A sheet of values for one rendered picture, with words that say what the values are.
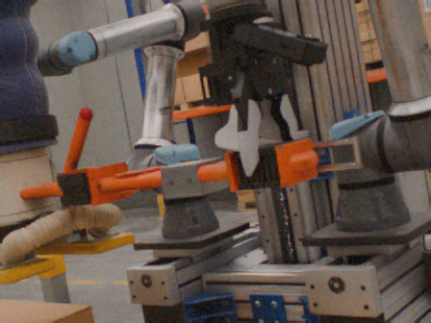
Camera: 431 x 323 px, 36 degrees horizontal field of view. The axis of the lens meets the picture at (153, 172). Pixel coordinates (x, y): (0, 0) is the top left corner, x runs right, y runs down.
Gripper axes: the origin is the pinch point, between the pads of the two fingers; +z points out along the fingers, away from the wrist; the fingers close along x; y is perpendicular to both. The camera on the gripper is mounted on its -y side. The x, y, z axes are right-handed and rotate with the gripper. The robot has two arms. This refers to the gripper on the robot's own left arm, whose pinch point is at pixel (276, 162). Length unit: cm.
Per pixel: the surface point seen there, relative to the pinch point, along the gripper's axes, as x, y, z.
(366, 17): -700, 317, -105
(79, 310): -18, 71, 29
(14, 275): 13.7, 43.0, 11.9
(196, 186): 3.6, 10.7, 1.7
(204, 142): -815, 700, 17
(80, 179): 5.7, 32.5, -1.4
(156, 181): 3.6, 18.1, 0.3
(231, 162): 4.5, 3.5, -1.0
